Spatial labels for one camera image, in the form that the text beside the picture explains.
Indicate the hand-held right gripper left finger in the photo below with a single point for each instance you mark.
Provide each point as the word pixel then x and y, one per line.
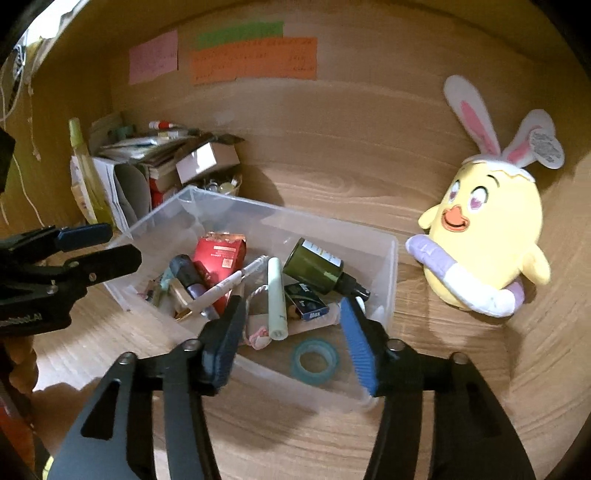
pixel 226 350

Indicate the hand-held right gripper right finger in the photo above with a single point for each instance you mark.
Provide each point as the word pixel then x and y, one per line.
pixel 362 355

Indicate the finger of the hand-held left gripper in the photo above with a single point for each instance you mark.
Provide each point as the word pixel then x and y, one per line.
pixel 111 265
pixel 85 236

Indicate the translucent teal bottle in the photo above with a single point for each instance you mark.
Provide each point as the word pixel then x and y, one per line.
pixel 165 281

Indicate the white pen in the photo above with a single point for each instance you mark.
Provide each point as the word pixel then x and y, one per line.
pixel 221 286

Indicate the teal tape roll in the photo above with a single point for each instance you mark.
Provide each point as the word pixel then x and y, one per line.
pixel 298 364

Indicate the pale green pen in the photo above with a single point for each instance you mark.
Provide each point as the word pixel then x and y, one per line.
pixel 276 300

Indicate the black tube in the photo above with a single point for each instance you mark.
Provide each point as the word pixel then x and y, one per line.
pixel 184 274

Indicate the small blue box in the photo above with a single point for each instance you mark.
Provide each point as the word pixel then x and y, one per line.
pixel 307 304

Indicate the red foil packet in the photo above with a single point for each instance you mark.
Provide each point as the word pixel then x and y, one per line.
pixel 217 258

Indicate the dark green bottle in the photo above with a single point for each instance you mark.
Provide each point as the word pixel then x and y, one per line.
pixel 309 265

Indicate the clear plastic bin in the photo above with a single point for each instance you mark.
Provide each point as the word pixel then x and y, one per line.
pixel 258 221

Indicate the person's left hand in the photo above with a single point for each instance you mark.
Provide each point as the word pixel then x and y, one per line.
pixel 23 367

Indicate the folded white papers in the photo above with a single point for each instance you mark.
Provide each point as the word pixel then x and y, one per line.
pixel 124 194

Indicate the red box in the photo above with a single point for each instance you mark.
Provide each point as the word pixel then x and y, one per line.
pixel 161 187

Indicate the stack of booklets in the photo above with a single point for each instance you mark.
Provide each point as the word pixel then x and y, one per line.
pixel 138 147

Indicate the small teal container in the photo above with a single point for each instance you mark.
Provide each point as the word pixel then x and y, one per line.
pixel 118 132

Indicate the red and white marker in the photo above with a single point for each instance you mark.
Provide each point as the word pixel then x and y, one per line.
pixel 166 124

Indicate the small white box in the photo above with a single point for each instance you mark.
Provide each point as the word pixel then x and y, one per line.
pixel 203 161

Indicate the yellow chick plush toy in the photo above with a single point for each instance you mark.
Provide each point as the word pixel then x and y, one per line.
pixel 489 217

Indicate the pink paper note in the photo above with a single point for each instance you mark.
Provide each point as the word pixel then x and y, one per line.
pixel 153 57

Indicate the orange paper note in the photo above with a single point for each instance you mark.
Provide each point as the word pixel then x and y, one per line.
pixel 254 62

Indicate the green paper note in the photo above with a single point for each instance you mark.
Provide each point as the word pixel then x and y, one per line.
pixel 238 34

